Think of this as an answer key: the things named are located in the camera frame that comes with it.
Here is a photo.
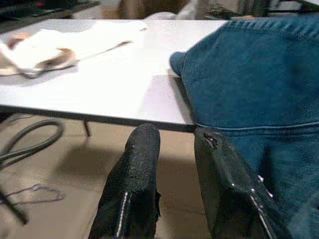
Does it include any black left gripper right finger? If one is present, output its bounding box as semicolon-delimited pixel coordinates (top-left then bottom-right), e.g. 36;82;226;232
193;126;287;239

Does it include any purple wire hanger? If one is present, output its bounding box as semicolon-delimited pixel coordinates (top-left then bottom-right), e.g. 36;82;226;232
4;183;65;208

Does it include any black floor cable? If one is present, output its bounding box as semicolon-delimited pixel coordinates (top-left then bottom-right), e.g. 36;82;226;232
0;119;66;170

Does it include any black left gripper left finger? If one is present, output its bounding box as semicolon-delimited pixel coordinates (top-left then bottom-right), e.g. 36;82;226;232
88;123;161;239

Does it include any grey pillow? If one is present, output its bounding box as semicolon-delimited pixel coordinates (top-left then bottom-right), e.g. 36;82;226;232
178;1;200;20
144;11;179;20

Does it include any blue denim jacket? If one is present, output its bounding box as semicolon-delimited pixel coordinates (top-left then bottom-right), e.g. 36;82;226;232
169;16;319;239

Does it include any white cloth with brown collar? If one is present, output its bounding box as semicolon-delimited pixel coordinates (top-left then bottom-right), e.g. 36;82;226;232
0;21;148;79

